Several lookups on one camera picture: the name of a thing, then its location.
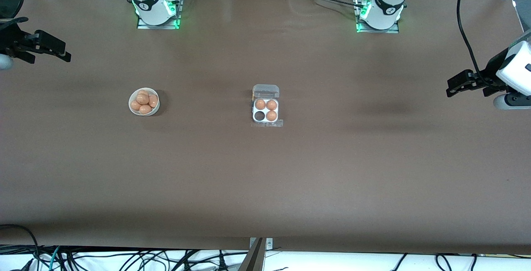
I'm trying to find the clear plastic egg box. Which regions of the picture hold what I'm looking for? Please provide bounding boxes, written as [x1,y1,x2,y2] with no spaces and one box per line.
[251,84,284,128]

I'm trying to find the white round bowl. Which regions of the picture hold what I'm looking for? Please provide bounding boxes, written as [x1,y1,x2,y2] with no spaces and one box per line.
[128,88,161,117]

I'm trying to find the brown table cover sheet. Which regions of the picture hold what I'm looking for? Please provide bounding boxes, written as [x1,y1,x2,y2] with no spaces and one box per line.
[0,0,531,256]

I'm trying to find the dark metal bar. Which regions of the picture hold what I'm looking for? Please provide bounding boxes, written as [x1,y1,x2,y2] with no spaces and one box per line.
[238,238,265,271]

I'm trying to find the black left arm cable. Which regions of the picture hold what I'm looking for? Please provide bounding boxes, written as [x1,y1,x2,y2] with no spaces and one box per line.
[456,0,484,79]

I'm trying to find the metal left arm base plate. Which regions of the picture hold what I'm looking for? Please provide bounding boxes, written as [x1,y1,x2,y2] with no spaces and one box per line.
[354,0,400,34]

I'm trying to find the black looped floor cable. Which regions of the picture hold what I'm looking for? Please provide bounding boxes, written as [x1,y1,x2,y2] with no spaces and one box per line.
[0,224,40,271]

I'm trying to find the teal floor cable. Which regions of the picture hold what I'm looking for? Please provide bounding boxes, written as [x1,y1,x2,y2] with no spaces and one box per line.
[39,246,61,271]

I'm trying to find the tangled black floor cables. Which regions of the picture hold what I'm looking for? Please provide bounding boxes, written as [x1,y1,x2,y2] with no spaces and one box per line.
[0,244,249,271]

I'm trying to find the small metal bracket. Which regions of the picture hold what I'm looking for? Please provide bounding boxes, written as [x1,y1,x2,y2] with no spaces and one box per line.
[249,237,273,251]

